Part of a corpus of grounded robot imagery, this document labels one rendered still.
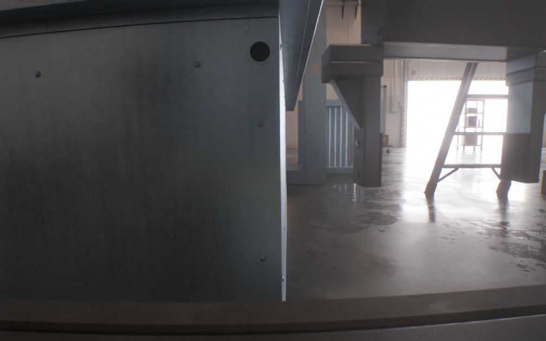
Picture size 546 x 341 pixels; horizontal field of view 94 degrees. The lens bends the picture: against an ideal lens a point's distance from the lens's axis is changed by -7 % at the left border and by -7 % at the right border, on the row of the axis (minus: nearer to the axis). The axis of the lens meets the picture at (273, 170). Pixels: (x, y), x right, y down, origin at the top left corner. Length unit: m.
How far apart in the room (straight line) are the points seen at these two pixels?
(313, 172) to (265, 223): 1.89
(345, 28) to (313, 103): 8.67
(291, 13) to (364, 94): 0.31
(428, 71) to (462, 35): 10.90
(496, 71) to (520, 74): 11.94
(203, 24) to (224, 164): 0.21
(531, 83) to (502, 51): 0.04
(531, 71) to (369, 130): 0.14
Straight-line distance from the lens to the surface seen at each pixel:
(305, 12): 0.50
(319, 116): 2.31
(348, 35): 10.82
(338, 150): 3.11
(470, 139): 9.64
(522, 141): 0.29
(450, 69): 11.46
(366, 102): 0.21
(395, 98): 10.52
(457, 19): 0.24
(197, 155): 0.44
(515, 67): 0.30
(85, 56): 0.54
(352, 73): 0.21
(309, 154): 2.30
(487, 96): 1.95
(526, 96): 0.29
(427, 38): 0.23
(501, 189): 2.41
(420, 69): 11.05
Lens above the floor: 0.39
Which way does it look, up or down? 7 degrees down
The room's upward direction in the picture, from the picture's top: 1 degrees counter-clockwise
